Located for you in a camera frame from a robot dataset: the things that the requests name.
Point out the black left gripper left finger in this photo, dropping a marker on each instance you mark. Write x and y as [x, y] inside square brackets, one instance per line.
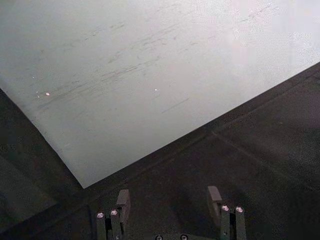
[117, 220]

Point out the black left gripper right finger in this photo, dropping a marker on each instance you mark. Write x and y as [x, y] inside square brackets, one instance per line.
[228, 220]

